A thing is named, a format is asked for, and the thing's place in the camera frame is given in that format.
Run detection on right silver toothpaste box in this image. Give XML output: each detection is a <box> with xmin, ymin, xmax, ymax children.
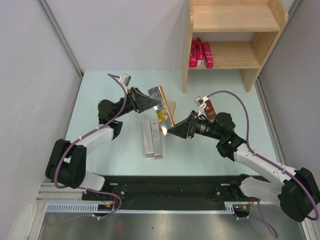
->
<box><xmin>150</xmin><ymin>121</ymin><xmax>163</xmax><ymax>159</ymax></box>

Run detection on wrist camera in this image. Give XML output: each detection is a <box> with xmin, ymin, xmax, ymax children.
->
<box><xmin>119</xmin><ymin>73</ymin><xmax>132</xmax><ymax>87</ymax></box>
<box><xmin>194</xmin><ymin>96</ymin><xmax>208</xmax><ymax>115</ymax></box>

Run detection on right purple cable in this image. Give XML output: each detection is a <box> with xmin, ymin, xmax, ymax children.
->
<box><xmin>203</xmin><ymin>90</ymin><xmax>320</xmax><ymax>238</ymax></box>

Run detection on white slotted cable duct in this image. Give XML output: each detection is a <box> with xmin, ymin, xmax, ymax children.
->
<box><xmin>46</xmin><ymin>202</ymin><xmax>250</xmax><ymax>215</ymax></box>

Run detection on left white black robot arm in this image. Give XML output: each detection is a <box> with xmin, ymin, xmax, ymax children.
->
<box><xmin>45</xmin><ymin>87</ymin><xmax>161</xmax><ymax>200</ymax></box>

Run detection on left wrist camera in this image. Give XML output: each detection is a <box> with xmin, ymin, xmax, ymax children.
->
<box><xmin>119</xmin><ymin>73</ymin><xmax>132</xmax><ymax>87</ymax></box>

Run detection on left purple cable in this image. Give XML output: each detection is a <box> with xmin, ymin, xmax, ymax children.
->
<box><xmin>47</xmin><ymin>73</ymin><xmax>131</xmax><ymax>226</ymax></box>

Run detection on red 3D toothpaste box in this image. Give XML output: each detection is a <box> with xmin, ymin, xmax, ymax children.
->
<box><xmin>204</xmin><ymin>99</ymin><xmax>216</xmax><ymax>123</ymax></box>

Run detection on gold R&O toothpaste box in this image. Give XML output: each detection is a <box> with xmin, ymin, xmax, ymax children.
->
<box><xmin>148</xmin><ymin>85</ymin><xmax>175</xmax><ymax>136</ymax></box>

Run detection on left silver toothpaste box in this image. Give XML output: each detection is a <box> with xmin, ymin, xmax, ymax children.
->
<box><xmin>142</xmin><ymin>119</ymin><xmax>154</xmax><ymax>158</ymax></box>

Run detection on silver toothpaste box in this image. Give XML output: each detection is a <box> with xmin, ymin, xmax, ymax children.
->
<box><xmin>150</xmin><ymin>121</ymin><xmax>163</xmax><ymax>159</ymax></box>
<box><xmin>142</xmin><ymin>119</ymin><xmax>154</xmax><ymax>158</ymax></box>

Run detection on purple cable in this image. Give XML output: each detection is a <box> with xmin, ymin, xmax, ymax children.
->
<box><xmin>203</xmin><ymin>90</ymin><xmax>320</xmax><ymax>238</ymax></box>
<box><xmin>47</xmin><ymin>73</ymin><xmax>131</xmax><ymax>226</ymax></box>

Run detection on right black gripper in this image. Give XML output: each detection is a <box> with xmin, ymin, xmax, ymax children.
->
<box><xmin>167</xmin><ymin>110</ymin><xmax>223</xmax><ymax>140</ymax></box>

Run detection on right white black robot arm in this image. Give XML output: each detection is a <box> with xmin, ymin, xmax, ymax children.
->
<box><xmin>168</xmin><ymin>111</ymin><xmax>320</xmax><ymax>222</ymax></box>

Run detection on pink toothpaste box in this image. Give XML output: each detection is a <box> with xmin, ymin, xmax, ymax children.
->
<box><xmin>202</xmin><ymin>42</ymin><xmax>214</xmax><ymax>69</ymax></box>
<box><xmin>188</xmin><ymin>41</ymin><xmax>198</xmax><ymax>68</ymax></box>
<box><xmin>195</xmin><ymin>37</ymin><xmax>205</xmax><ymax>66</ymax></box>

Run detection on wooden two-tier shelf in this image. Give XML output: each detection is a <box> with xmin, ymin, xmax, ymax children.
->
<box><xmin>182</xmin><ymin>0</ymin><xmax>289</xmax><ymax>93</ymax></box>

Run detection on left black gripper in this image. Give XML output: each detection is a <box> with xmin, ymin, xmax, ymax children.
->
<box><xmin>112</xmin><ymin>87</ymin><xmax>161</xmax><ymax>120</ymax></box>

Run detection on orange toothpaste box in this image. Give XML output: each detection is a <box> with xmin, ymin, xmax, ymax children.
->
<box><xmin>167</xmin><ymin>100</ymin><xmax>176</xmax><ymax>122</ymax></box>

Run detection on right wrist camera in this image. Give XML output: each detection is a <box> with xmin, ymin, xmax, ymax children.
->
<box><xmin>194</xmin><ymin>96</ymin><xmax>208</xmax><ymax>115</ymax></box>

